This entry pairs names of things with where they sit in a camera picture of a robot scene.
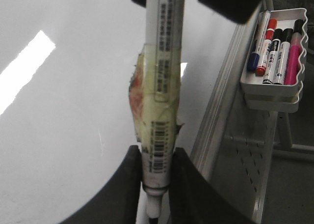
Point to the pink marker black cap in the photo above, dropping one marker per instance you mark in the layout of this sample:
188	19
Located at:
294	53

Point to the white perforated metal stand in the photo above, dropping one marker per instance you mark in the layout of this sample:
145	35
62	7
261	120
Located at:
263	179

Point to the white black-ink whiteboard marker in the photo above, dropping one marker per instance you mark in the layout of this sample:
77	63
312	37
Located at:
154	96

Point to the black capped marker right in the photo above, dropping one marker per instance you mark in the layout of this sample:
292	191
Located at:
282	61

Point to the red capped marker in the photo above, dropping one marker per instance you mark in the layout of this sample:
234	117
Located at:
261	68

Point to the white wavy marker tray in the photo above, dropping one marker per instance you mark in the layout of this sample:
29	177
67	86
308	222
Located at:
274	97

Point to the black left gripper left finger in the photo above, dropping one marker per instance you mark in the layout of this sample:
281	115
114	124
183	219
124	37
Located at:
117	201

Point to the black capped marker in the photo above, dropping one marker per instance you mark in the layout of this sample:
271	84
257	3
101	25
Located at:
273	57
282	61

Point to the white whiteboard with aluminium frame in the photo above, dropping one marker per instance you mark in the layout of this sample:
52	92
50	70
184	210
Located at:
65	118

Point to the black capped marker left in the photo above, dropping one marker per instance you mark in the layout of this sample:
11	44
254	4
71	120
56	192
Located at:
273	57

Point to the blue capped marker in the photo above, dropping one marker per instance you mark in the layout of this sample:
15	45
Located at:
259	37

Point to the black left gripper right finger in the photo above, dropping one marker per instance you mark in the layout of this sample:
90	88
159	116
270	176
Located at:
193	200

